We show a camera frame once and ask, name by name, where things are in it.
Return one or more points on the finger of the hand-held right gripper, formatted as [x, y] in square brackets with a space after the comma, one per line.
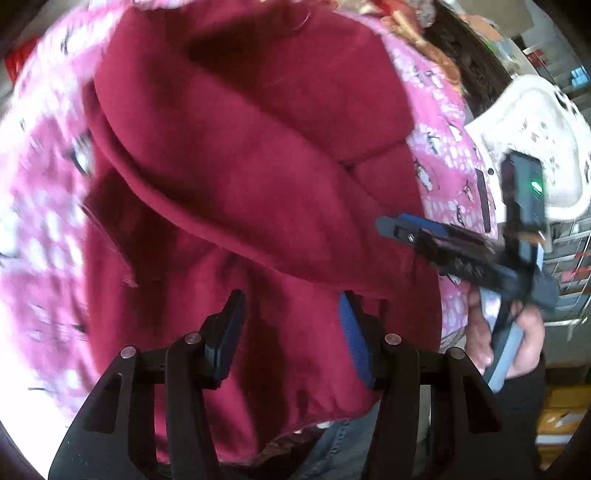
[427, 224]
[408, 236]

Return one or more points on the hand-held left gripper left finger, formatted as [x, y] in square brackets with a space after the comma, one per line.
[228, 332]

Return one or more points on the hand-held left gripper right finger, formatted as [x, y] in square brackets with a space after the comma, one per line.
[353, 337]

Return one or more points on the maroon sweater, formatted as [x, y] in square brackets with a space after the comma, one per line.
[254, 184]

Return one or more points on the person's right forearm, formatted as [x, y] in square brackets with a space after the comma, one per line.
[521, 415]

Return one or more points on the person's right hand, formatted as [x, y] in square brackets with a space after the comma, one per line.
[475, 332]

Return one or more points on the black remote control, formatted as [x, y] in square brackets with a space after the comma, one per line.
[483, 203]

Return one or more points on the white ornate chair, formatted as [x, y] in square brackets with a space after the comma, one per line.
[531, 120]

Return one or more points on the dark carved wooden cabinet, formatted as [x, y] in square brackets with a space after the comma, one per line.
[466, 60]

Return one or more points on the yellow and red quilt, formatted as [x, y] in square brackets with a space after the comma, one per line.
[406, 27]

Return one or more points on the yellow cardboard box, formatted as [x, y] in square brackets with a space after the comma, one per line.
[565, 415]

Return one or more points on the pink penguin print blanket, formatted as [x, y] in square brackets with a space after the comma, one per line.
[37, 184]

